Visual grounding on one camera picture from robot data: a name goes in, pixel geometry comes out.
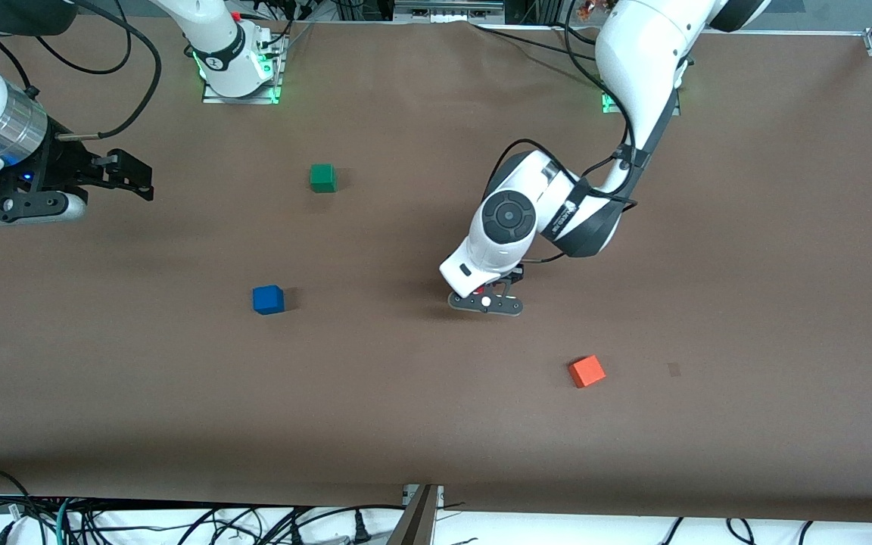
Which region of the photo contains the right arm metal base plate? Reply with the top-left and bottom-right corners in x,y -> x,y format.
201,34 -> 283,105

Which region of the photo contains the blue wooden block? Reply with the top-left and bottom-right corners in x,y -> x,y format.
252,285 -> 285,316

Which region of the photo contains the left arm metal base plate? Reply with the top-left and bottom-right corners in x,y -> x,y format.
600,89 -> 681,117

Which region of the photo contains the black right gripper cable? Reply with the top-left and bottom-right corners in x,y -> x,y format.
56,0 -> 164,142

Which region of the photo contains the orange wooden block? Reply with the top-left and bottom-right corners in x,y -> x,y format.
568,354 -> 607,389

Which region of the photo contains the grey power strip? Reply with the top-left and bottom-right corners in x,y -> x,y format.
394,0 -> 505,20

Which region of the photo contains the thin black cable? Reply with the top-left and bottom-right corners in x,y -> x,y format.
0,0 -> 134,99

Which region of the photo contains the black cable on table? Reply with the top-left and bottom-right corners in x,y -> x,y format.
469,21 -> 603,61

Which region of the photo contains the brown table cover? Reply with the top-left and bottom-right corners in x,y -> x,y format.
0,15 -> 872,523

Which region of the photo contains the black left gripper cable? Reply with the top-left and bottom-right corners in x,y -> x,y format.
481,0 -> 641,266

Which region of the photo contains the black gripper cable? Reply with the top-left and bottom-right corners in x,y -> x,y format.
56,0 -> 164,142
481,0 -> 641,266

